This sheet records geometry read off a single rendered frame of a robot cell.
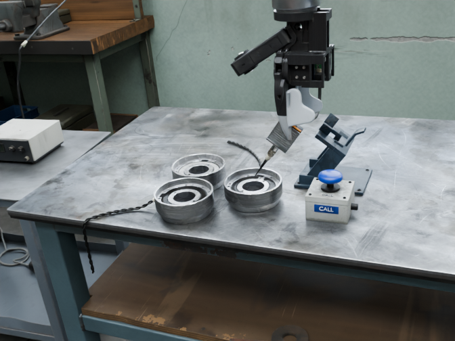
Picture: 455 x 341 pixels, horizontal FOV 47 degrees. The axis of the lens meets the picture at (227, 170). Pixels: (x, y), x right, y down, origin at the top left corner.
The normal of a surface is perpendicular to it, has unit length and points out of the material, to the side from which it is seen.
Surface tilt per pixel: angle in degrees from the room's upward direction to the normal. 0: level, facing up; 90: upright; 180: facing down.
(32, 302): 0
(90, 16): 90
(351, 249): 0
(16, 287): 0
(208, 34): 90
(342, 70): 90
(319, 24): 90
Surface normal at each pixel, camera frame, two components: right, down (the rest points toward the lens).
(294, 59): -0.40, 0.43
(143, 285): -0.08, -0.90
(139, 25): 0.93, 0.08
